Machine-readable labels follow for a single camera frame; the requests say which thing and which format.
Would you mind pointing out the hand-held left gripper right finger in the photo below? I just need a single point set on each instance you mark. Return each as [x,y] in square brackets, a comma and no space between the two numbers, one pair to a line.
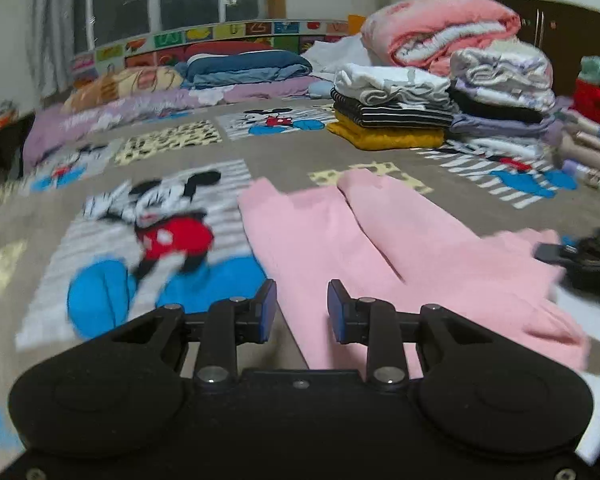
[334,310]

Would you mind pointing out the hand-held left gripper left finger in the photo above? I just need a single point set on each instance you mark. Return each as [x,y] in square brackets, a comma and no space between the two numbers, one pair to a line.
[268,310]

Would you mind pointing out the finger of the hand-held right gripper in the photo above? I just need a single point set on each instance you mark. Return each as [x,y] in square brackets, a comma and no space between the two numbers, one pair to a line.
[555,252]

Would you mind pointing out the pink pants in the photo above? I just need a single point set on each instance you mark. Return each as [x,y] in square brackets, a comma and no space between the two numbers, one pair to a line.
[430,270]

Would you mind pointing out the taupe folded garment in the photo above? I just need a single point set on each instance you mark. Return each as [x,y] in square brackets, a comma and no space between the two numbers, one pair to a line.
[585,150]

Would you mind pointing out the pale pink folded garment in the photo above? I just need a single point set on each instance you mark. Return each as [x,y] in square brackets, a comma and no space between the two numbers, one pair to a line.
[597,132]

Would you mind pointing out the white floral folded garment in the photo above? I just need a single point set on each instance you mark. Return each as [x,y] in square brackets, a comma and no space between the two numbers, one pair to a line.
[520,97]

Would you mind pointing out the cartoon printed blanket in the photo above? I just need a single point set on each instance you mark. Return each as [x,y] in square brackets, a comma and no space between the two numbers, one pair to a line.
[305,150]

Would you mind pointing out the yellow folded garment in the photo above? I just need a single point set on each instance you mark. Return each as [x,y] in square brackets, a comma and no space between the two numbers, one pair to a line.
[385,135]

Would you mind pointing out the striped black folded garment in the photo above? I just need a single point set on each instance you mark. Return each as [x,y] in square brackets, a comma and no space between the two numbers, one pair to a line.
[390,112]

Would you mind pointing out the grey folded garment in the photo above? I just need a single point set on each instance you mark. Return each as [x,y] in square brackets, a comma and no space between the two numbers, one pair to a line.
[380,96]

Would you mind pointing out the dark wooden wardrobe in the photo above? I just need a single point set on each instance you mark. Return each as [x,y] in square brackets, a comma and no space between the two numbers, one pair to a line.
[570,30]

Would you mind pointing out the purple pillow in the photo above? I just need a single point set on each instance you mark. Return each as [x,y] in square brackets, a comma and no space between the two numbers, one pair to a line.
[130,112]

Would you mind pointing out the blue quilt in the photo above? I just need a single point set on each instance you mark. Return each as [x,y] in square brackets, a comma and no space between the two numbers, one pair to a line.
[245,65]

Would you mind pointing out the white cloth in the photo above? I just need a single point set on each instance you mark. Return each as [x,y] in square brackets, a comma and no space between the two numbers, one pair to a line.
[335,55]

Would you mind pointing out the salmon pink blanket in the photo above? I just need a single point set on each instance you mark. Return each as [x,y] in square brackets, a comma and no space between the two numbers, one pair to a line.
[430,25]

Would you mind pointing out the orange cartoon pillow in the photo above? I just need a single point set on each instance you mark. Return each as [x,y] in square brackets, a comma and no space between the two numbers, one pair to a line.
[130,82]

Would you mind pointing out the colourful foam mat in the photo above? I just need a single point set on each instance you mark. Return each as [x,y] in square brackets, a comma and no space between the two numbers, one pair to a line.
[205,35]

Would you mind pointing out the dark wooden desk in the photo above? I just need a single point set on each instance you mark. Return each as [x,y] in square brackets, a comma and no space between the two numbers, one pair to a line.
[0,160]

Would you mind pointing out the grey curtain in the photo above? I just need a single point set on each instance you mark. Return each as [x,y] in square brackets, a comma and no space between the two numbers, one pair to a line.
[52,25]

